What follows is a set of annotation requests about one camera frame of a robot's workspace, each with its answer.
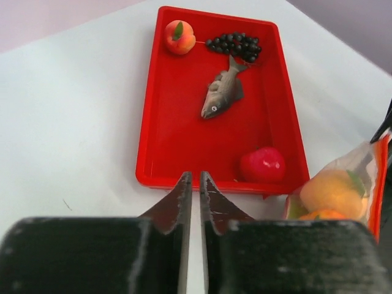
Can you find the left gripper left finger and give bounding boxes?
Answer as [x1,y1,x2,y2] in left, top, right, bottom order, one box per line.
[1,172,192,293]

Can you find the red plastic tray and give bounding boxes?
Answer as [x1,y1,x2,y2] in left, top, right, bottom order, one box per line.
[135,6,309,195]

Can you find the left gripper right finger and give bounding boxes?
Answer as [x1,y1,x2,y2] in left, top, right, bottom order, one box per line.
[200,171,391,293]

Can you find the toy grey fish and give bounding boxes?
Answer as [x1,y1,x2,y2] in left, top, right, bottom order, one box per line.
[201,55,248,119]

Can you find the toy black grapes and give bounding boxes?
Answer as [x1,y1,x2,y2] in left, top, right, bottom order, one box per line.
[204,32,262,64]

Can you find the toy yellow orange mango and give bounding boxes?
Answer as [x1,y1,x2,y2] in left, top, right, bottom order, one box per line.
[300,169,368,219]

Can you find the toy orange tangerine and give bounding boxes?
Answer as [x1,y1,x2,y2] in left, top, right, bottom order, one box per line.
[299,209,349,221]

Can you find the clear zip top bag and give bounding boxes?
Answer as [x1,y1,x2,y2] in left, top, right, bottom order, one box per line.
[283,131,391,239]

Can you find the toy peach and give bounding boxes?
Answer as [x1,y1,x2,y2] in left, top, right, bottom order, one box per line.
[164,20,196,55]

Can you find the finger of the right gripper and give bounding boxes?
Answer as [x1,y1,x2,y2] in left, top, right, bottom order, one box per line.
[370,100,392,144]

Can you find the toy red apple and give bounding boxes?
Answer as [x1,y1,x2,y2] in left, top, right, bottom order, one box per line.
[239,146,286,183]

